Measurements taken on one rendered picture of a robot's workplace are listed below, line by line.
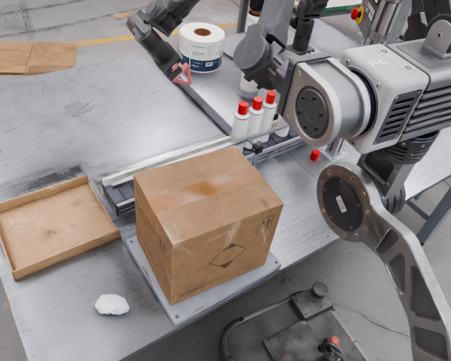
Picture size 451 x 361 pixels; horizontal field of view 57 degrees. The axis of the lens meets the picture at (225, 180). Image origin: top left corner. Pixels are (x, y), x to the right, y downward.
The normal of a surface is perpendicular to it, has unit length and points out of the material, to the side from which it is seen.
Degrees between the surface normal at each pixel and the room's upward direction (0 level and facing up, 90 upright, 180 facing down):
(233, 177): 0
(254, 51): 50
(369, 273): 0
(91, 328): 0
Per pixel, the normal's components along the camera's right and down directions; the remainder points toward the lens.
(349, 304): 0.11, -0.71
